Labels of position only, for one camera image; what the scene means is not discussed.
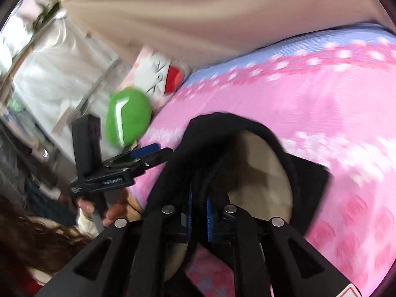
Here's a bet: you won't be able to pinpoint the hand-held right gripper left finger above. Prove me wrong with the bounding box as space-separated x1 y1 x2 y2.
37 191 195 297

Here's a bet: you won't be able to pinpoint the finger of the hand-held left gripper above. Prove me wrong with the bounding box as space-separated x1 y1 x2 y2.
101 143 162 166
131 147 174 175

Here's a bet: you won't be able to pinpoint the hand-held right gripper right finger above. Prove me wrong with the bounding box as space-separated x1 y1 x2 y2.
205 196 363 297

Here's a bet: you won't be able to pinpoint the black pants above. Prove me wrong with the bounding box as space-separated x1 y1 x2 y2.
145 112 334 297

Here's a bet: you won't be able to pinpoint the person's left forearm white sleeve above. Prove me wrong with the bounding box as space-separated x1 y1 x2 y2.
76 213 100 240

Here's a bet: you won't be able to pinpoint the person's left hand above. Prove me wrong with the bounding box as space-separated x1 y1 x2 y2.
76 188 143 227

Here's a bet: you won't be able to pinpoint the white translucent curtain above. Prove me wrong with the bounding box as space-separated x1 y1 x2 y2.
0 4 122 164

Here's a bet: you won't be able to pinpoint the white cartoon face pillow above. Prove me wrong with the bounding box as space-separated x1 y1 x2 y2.
118 45 194 112

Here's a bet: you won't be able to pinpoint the person's dark hair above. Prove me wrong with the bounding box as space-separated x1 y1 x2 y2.
0 192 95 297

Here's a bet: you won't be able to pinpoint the beige curtain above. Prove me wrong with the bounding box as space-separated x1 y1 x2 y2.
55 0 391 79

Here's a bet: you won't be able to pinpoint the pink floral bed sheet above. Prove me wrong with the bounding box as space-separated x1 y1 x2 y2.
133 23 396 297

